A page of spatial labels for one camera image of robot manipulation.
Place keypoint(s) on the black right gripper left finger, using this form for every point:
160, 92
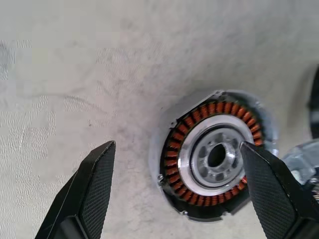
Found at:
92, 189

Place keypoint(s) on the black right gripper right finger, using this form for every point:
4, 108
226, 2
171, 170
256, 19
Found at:
269, 189

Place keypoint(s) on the silver spoked rotor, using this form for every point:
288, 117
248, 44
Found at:
299, 156

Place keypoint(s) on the dark grey round motor lid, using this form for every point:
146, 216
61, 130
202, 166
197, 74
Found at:
314, 104

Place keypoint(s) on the silver motor housing copper coils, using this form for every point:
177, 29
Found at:
184, 154

